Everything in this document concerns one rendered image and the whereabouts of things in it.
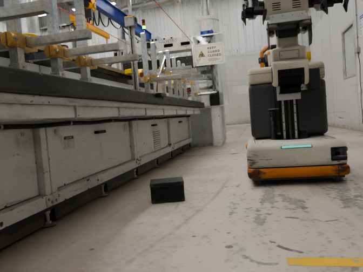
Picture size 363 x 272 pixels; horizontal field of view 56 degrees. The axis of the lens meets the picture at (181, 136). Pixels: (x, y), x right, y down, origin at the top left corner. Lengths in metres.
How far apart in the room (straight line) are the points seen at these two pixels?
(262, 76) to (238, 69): 9.20
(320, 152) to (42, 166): 1.62
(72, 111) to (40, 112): 0.24
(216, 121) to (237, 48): 6.72
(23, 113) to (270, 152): 1.51
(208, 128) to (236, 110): 6.20
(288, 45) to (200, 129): 3.39
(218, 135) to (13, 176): 4.11
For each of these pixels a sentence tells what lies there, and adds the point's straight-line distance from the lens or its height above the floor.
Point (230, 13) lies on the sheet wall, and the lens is 12.20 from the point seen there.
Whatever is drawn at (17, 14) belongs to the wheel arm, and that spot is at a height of 0.81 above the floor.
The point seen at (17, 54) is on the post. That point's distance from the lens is 1.35.
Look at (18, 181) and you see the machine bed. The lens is 1.69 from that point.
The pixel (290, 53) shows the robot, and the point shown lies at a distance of 2.37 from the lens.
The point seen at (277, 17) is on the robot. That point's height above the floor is 1.08.
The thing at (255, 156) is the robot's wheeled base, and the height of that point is 0.20.
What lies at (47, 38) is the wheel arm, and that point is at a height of 0.81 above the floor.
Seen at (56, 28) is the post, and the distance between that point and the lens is 1.60.
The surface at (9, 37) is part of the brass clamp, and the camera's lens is 1.34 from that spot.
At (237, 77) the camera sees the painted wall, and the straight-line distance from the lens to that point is 11.76.
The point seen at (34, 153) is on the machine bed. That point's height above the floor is 0.38.
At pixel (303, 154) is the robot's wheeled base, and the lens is 2.30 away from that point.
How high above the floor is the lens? 0.49
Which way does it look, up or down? 3 degrees down
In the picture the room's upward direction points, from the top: 5 degrees counter-clockwise
